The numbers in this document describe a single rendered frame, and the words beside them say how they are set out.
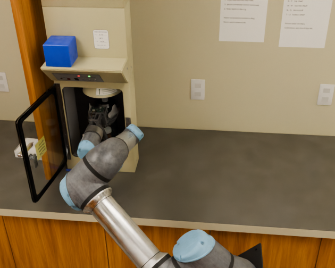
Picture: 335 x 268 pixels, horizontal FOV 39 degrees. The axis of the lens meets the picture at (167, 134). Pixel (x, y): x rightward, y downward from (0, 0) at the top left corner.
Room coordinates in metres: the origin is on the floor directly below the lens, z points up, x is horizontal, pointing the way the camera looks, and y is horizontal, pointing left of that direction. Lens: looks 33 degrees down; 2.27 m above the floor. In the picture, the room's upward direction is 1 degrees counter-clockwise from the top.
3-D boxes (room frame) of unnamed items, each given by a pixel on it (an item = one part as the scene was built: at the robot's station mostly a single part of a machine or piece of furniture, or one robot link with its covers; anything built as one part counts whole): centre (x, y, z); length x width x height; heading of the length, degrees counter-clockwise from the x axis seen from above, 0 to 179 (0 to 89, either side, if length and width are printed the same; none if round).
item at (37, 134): (1.63, 0.51, 1.19); 0.30 x 0.01 x 0.40; 164
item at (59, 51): (1.72, 0.41, 1.56); 0.10 x 0.10 x 0.09; 83
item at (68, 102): (1.89, 0.30, 1.19); 0.26 x 0.24 x 0.35; 83
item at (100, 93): (1.87, 0.28, 1.34); 0.18 x 0.18 x 0.05
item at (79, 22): (1.89, 0.30, 1.33); 0.32 x 0.25 x 0.77; 83
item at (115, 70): (1.71, 0.32, 1.46); 0.32 x 0.11 x 0.10; 83
